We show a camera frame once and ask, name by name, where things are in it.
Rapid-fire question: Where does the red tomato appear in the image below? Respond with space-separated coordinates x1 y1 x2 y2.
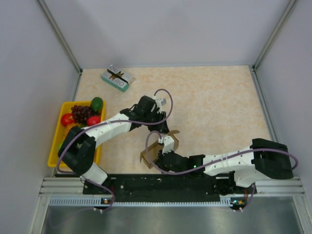
86 116 101 127

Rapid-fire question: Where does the red apple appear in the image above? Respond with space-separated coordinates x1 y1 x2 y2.
60 113 75 127

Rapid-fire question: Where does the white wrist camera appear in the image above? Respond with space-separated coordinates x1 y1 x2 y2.
152 96 167 113
158 135 175 155

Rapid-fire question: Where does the grey slotted cable duct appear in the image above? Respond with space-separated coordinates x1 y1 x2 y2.
49 196 237 207

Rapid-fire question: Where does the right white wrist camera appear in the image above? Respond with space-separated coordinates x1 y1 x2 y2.
158 135 175 155

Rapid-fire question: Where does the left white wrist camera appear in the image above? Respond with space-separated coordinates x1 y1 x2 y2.
152 96 167 113

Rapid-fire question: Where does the brown cardboard box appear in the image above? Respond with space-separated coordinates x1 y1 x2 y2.
140 130 180 169

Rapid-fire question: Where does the yellow plastic tray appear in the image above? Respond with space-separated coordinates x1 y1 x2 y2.
47 100 106 169

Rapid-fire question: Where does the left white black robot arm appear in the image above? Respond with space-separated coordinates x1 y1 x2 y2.
58 96 169 194

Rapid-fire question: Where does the dark purple grape bunch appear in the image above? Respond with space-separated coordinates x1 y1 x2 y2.
71 105 95 123

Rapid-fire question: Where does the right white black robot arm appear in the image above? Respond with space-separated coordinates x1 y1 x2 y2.
155 136 293 193

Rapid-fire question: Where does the green avocado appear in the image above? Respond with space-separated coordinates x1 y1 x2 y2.
90 97 103 112

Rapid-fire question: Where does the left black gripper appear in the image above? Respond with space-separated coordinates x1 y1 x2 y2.
142 110 170 135

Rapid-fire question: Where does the orange bumpy fruit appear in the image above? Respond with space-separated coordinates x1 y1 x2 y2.
63 123 77 136

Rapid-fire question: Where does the white teal printed carton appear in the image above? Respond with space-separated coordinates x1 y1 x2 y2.
101 64 135 92

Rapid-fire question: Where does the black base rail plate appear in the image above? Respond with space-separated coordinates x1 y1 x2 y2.
82 173 259 203

